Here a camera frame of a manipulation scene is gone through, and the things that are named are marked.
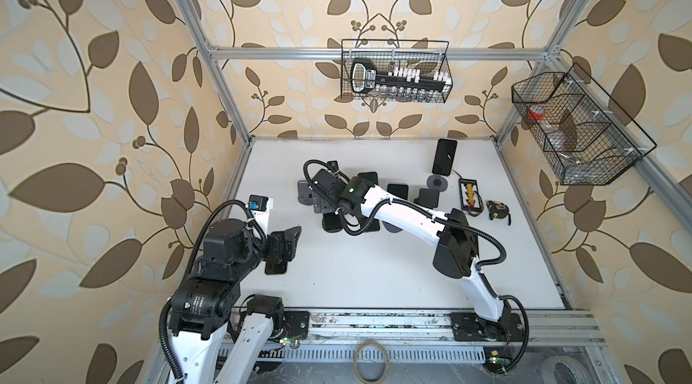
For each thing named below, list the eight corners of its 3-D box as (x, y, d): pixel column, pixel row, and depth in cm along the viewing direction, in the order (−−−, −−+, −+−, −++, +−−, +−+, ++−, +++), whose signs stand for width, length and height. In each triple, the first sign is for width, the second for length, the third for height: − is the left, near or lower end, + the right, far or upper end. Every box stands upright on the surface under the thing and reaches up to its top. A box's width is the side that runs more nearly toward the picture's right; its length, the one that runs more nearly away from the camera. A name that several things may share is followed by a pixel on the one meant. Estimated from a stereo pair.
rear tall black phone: (428, 180, 108) (439, 151, 94) (429, 167, 113) (439, 137, 99) (445, 183, 107) (457, 154, 94) (445, 169, 112) (457, 140, 98)
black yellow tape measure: (486, 219, 97) (489, 215, 95) (487, 203, 102) (489, 199, 100) (507, 224, 96) (510, 221, 94) (507, 208, 100) (509, 204, 98)
